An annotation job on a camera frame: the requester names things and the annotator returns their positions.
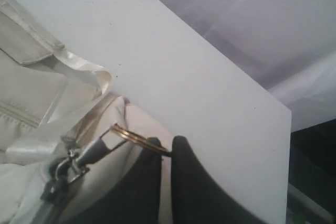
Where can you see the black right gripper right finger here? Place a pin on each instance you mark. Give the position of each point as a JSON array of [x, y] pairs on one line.
[[195, 196]]

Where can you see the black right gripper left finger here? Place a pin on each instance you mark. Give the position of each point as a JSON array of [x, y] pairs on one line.
[[134, 199]]

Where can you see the cream fabric duffel bag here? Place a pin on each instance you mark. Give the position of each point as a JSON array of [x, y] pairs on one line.
[[66, 138]]

